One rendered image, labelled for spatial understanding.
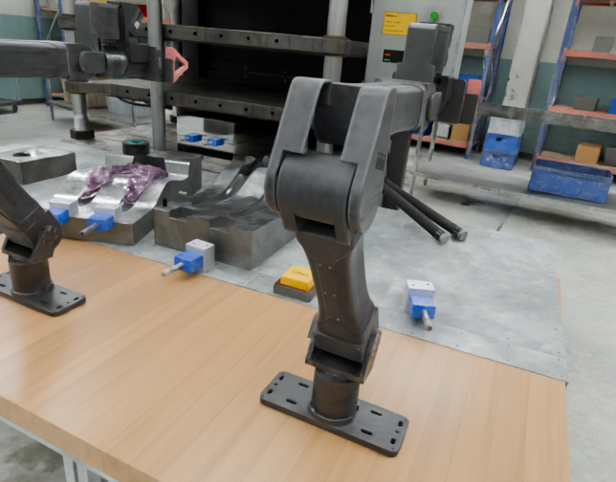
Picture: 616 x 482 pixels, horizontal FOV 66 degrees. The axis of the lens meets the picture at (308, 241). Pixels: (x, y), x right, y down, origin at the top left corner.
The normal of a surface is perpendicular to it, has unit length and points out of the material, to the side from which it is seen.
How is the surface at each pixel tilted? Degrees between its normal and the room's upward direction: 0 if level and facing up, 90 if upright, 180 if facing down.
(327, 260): 120
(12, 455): 0
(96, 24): 90
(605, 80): 90
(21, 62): 93
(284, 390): 0
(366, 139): 64
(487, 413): 0
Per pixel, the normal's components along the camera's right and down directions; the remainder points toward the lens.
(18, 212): 0.83, 0.15
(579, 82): -0.51, 0.29
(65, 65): 0.89, 0.28
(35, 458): 0.08, -0.92
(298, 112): -0.35, -0.13
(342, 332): -0.41, 0.73
